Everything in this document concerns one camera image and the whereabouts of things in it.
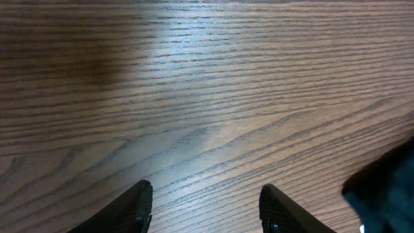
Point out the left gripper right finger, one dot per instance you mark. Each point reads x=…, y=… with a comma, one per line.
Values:
x=280, y=214

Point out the black t-shirt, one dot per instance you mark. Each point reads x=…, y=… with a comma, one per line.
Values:
x=381, y=193

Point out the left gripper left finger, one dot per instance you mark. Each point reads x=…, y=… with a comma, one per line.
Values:
x=128, y=213

